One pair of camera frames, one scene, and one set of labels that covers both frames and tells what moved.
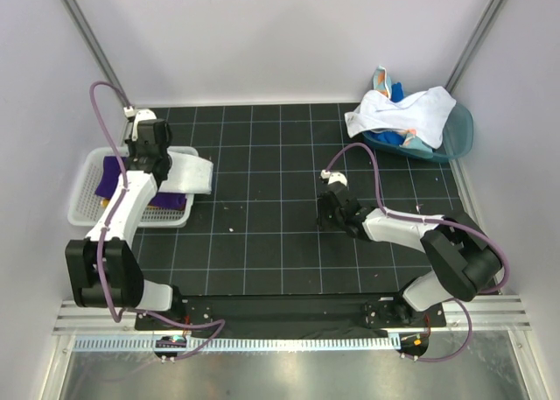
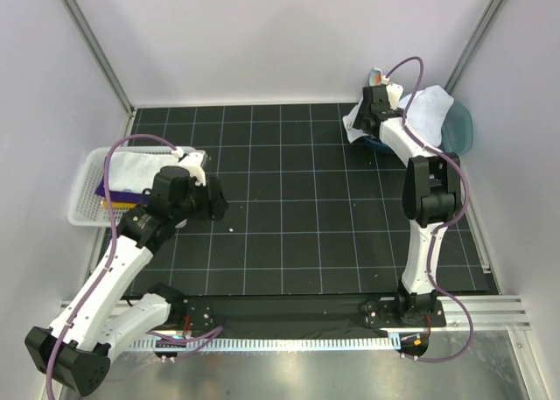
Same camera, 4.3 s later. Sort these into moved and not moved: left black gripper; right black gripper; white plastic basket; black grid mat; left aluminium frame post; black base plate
Moved: left black gripper; right black gripper
Not moved: left aluminium frame post; white plastic basket; black base plate; black grid mat
